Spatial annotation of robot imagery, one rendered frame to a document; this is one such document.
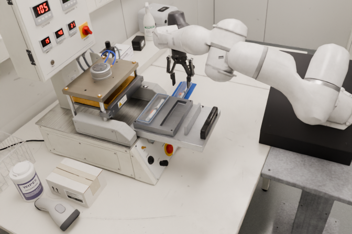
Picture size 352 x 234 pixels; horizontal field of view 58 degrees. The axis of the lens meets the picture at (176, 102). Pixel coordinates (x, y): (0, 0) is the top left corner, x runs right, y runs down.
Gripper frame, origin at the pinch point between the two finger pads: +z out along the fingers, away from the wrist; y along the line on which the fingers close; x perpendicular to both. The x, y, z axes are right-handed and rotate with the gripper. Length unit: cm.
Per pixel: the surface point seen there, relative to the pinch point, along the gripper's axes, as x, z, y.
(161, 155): -51, 2, 10
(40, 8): -51, -57, -28
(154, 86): -31.1, -17.2, 0.4
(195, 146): -57, -14, 27
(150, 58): 24.6, 3.5, -30.1
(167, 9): 64, -13, -33
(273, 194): 8, 83, 56
